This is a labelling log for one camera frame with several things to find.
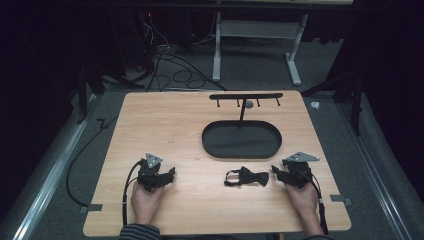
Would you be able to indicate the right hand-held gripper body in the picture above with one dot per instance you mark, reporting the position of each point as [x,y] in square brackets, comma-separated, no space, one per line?
[300,173]

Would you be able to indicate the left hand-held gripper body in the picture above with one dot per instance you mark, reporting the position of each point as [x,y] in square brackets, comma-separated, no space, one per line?
[149,173]

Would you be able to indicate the black bow tie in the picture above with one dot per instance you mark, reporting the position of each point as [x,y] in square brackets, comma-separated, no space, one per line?
[248,176]

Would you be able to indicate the black hanger stand with tray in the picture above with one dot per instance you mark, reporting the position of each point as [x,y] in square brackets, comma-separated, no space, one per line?
[241,140]

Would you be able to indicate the person's right hand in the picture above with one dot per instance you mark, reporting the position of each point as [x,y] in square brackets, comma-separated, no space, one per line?
[304,200]

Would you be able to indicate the person's left hand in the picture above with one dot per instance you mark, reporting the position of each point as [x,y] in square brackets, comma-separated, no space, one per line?
[144,203]

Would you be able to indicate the grey tape piece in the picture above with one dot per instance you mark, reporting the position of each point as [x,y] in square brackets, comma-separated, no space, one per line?
[91,208]
[340,199]

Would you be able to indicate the white crumpled scrap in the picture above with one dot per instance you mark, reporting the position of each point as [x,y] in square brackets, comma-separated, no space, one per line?
[315,105]

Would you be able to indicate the grey round table sticker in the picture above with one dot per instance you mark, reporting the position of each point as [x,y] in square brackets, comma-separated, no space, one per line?
[250,104]

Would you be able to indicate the black metal stand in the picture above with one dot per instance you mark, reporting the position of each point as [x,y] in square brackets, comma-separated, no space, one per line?
[87,80]
[356,96]

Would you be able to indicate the metal floor rail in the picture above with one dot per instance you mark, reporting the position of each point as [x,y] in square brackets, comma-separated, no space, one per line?
[376,173]
[50,176]

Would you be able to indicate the white desk frame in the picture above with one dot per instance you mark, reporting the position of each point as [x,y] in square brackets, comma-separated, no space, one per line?
[258,29]

